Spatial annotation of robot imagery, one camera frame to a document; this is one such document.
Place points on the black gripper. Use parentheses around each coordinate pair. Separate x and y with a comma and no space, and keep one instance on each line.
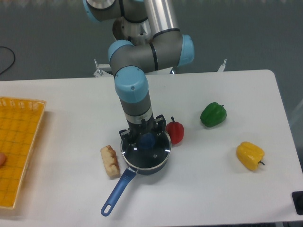
(144,131)

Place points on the black device at table edge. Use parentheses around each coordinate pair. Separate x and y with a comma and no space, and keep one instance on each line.
(298,201)

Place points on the toasted bread piece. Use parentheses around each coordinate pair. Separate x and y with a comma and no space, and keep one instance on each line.
(110,161)

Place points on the yellow plastic basket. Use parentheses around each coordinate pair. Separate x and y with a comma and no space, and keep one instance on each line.
(19,123)

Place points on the glass lid with blue knob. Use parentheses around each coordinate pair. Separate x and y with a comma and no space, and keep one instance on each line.
(149,155)

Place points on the dark pot with blue handle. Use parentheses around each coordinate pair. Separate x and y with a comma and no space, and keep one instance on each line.
(124,180)

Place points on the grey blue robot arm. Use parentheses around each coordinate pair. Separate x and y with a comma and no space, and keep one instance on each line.
(130,63)

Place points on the yellow bell pepper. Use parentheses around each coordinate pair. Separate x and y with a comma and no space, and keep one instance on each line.
(250,155)

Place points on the green bell pepper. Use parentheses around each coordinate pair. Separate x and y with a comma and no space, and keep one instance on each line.
(213,115)

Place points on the red bell pepper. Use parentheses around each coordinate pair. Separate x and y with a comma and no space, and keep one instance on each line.
(175,131)

